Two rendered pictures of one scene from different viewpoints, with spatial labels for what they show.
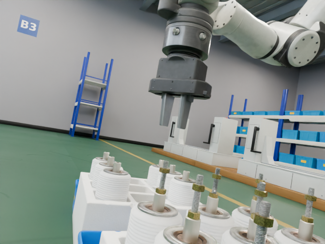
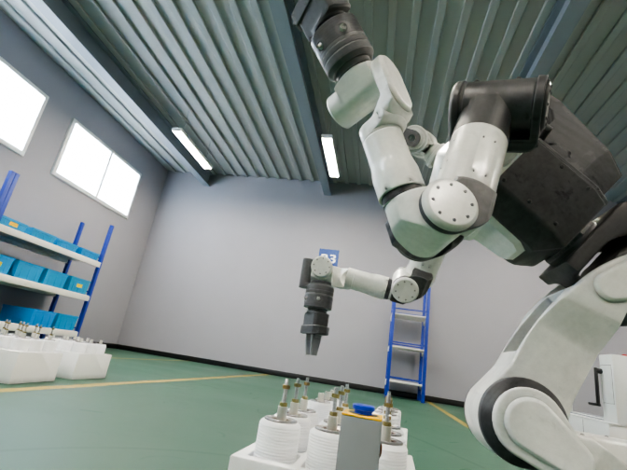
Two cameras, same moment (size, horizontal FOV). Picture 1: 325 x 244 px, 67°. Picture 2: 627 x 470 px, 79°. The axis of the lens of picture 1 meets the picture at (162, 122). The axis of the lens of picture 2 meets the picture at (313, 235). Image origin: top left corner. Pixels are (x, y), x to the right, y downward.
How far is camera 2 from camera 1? 0.87 m
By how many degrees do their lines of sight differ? 39
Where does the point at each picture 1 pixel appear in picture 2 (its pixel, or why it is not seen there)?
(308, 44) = (404, 286)
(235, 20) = (348, 281)
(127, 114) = (470, 361)
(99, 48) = not seen: hidden behind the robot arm
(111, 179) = (312, 405)
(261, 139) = not seen: outside the picture
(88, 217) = not seen: hidden behind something
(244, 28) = (356, 284)
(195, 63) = (313, 314)
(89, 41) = (397, 262)
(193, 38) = (312, 300)
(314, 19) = (411, 267)
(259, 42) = (372, 290)
